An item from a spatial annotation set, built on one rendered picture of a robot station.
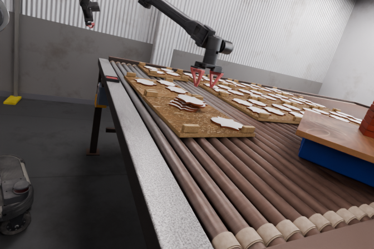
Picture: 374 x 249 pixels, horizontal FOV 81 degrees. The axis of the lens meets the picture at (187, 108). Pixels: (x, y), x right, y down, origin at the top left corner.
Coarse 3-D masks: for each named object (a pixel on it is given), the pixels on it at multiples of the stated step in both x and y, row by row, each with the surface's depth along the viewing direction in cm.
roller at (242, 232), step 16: (160, 128) 79; (176, 144) 67; (192, 160) 59; (192, 176) 55; (208, 176) 53; (208, 192) 49; (224, 208) 44; (224, 224) 42; (240, 224) 40; (240, 240) 38; (256, 240) 37
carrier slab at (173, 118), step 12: (144, 96) 102; (156, 108) 89; (168, 108) 93; (204, 108) 107; (168, 120) 79; (180, 120) 82; (192, 120) 85; (204, 120) 89; (180, 132) 71; (204, 132) 76; (216, 132) 79; (228, 132) 82; (240, 132) 85
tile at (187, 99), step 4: (180, 96) 99; (184, 96) 101; (188, 96) 103; (180, 100) 96; (184, 100) 94; (188, 100) 96; (192, 100) 98; (196, 100) 100; (192, 104) 94; (196, 104) 93; (200, 104) 94
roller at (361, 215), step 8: (256, 144) 84; (272, 152) 78; (280, 160) 74; (288, 168) 71; (296, 168) 69; (304, 176) 66; (312, 184) 63; (320, 184) 63; (328, 192) 60; (336, 200) 58; (344, 200) 57; (352, 208) 54; (360, 216) 52
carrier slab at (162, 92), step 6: (126, 78) 133; (132, 78) 135; (138, 78) 139; (144, 78) 144; (132, 84) 120; (138, 84) 123; (138, 90) 111; (156, 90) 120; (162, 90) 123; (168, 90) 127; (162, 96) 110; (168, 96) 113; (174, 96) 116
